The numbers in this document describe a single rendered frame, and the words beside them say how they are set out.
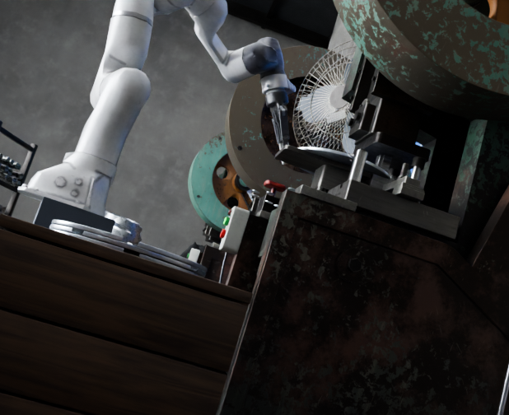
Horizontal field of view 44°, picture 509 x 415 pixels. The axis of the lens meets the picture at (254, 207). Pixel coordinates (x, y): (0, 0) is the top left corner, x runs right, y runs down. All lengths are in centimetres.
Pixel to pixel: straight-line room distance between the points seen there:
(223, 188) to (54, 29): 469
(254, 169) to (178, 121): 553
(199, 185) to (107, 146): 315
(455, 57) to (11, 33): 793
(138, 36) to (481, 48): 85
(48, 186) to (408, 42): 91
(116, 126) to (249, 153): 151
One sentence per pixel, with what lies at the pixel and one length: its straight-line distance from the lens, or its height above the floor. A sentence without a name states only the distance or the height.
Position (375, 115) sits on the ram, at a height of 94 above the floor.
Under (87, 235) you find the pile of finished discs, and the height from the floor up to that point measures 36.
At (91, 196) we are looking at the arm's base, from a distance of 163.
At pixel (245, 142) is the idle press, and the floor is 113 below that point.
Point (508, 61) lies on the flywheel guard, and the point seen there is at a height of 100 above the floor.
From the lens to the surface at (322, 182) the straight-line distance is 171.
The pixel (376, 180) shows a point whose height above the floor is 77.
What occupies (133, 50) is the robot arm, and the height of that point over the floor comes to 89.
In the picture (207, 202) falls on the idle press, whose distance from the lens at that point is 478.
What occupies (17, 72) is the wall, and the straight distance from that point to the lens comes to 884.
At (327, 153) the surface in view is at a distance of 167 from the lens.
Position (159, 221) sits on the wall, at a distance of 832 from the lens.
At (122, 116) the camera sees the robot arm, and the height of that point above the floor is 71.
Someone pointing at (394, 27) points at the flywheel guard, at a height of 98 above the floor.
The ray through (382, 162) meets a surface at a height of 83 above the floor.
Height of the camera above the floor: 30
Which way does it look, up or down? 10 degrees up
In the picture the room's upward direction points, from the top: 17 degrees clockwise
